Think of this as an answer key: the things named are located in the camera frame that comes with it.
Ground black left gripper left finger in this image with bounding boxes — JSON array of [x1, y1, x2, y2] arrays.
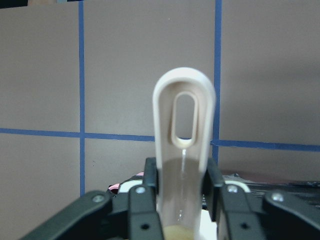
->
[[22, 157, 164, 240]]

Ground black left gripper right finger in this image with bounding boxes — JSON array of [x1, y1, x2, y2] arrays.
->
[[202, 158, 320, 240]]

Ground beige plastic dustpan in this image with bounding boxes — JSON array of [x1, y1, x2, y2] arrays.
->
[[152, 67, 216, 240]]

